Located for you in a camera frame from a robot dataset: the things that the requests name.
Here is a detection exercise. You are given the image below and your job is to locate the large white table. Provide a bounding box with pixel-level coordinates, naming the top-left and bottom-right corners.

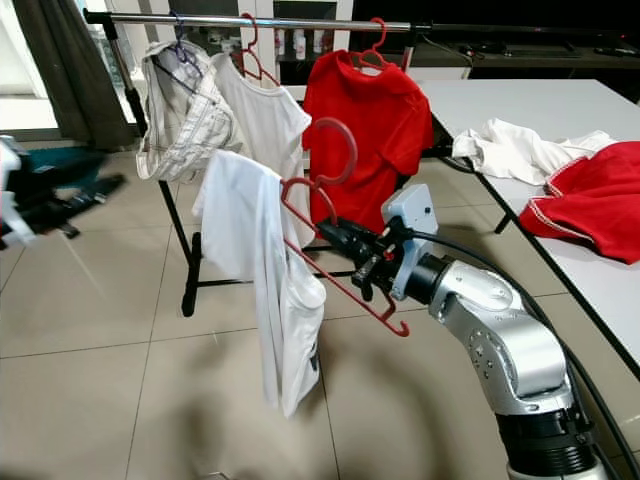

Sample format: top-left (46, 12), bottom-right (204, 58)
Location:
top-left (410, 78), bottom-right (640, 393)

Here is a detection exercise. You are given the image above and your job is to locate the white striped garment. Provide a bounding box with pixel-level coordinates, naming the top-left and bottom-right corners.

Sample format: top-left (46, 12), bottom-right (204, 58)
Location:
top-left (137, 40), bottom-right (238, 185)

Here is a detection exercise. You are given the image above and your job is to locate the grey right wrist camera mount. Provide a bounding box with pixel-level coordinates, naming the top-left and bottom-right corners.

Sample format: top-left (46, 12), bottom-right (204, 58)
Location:
top-left (380, 182), bottom-right (440, 303)

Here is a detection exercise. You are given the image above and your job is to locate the red garment with white trim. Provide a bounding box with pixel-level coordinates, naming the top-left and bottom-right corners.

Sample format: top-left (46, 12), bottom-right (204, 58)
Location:
top-left (519, 141), bottom-right (640, 265)

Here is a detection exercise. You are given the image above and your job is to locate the white T-shirt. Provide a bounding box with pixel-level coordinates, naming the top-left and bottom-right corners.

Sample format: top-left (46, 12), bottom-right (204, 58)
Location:
top-left (210, 52), bottom-right (314, 169)
top-left (191, 149), bottom-right (329, 420)

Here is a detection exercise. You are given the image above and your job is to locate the teal floor mat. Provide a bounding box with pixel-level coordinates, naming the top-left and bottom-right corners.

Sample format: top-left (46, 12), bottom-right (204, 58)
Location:
top-left (28, 145), bottom-right (103, 181)

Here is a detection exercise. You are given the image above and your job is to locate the dark hanger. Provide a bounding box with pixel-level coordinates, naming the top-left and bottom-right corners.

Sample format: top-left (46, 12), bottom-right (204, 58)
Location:
top-left (166, 12), bottom-right (212, 73)

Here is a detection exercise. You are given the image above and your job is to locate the metal garment rack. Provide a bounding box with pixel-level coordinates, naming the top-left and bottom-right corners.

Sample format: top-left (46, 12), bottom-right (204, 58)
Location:
top-left (84, 10), bottom-right (446, 319)

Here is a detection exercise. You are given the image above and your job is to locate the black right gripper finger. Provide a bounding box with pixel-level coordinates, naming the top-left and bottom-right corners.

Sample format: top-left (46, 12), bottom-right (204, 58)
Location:
top-left (318, 217), bottom-right (381, 247)
top-left (328, 234), bottom-right (379, 263)

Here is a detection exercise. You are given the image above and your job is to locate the red T-shirt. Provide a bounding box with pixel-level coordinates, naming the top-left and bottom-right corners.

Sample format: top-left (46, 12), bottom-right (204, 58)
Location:
top-left (300, 50), bottom-right (437, 237)

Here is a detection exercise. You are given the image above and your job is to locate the dark curtain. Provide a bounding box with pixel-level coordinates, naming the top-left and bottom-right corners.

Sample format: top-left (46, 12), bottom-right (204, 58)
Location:
top-left (13, 0), bottom-right (133, 153)

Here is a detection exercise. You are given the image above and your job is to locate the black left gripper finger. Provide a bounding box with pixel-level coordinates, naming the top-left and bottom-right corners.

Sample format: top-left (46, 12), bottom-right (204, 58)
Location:
top-left (60, 150), bottom-right (109, 185)
top-left (65, 175), bottom-right (129, 239)

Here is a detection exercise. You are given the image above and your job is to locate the cream white garment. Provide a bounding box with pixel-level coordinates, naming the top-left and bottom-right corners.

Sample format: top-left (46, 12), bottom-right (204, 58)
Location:
top-left (451, 117), bottom-right (618, 188)

